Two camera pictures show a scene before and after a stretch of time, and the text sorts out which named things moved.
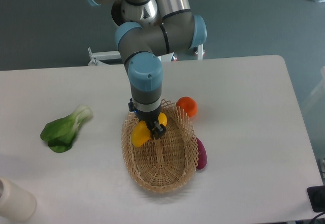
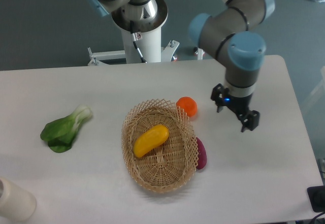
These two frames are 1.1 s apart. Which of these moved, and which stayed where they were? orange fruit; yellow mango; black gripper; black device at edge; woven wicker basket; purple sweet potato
Moved: yellow mango; black gripper
Stayed: woven wicker basket; purple sweet potato; black device at edge; orange fruit
